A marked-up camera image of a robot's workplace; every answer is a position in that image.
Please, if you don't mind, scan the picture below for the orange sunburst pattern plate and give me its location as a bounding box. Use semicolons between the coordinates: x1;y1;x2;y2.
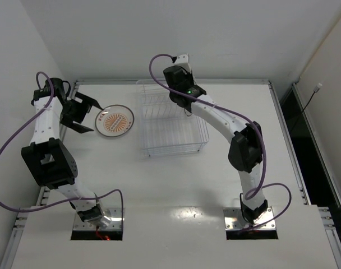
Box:
95;104;135;138

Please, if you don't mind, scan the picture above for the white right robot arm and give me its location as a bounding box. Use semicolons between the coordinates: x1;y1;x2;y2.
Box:
163;54;268;224

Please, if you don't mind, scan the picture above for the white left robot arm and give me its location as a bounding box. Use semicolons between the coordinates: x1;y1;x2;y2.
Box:
21;78;107;228

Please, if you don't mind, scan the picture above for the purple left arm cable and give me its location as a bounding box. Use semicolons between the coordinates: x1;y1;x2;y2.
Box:
0;71;125;229

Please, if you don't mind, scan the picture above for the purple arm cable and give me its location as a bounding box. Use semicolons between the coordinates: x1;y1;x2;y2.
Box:
148;53;292;233
0;71;125;229

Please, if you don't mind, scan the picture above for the clear wire dish rack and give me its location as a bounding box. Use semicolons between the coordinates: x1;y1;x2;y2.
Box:
136;80;209;157

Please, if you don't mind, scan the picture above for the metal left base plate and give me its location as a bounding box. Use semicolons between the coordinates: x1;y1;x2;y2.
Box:
73;207;124;231

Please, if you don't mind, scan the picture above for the metal base plate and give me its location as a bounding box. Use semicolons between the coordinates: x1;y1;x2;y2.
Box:
223;207;277;231
73;207;124;231

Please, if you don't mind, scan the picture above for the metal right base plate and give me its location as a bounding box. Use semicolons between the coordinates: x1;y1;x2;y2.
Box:
223;207;277;231

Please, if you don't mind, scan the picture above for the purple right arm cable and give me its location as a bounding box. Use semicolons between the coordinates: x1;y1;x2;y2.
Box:
148;53;292;233

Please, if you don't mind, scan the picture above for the black cable with white plug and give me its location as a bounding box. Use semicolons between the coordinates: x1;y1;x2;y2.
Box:
288;83;323;129

